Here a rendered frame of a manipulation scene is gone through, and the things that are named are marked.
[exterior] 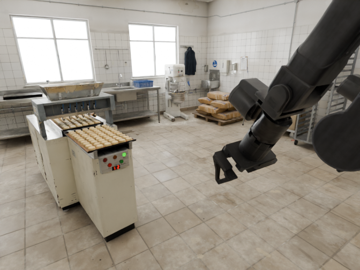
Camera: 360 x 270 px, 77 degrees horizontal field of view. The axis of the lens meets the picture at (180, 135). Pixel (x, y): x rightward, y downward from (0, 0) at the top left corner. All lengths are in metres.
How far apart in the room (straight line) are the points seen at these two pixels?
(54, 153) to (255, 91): 2.24
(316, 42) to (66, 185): 2.52
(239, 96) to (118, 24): 5.62
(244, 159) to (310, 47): 0.23
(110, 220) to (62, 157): 0.81
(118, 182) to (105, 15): 4.53
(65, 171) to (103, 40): 3.86
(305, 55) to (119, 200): 1.91
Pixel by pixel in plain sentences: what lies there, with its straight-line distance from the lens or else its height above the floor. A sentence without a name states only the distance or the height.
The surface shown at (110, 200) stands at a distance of 2.07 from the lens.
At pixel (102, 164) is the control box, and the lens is 1.86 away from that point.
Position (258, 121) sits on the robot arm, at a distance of 0.44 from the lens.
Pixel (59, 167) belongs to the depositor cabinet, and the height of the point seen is 0.53.
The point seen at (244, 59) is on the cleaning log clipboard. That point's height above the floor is 1.48.
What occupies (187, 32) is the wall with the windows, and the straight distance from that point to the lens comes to 6.89.
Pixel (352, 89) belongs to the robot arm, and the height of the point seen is 1.46.
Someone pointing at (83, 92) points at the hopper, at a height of 1.23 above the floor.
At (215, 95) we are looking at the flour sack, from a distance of 5.78.
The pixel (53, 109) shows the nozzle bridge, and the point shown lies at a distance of 2.49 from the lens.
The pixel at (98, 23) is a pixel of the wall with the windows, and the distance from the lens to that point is 5.88.
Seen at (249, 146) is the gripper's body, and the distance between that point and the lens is 0.47.
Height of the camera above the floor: 1.56
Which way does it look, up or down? 19 degrees down
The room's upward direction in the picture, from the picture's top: 1 degrees counter-clockwise
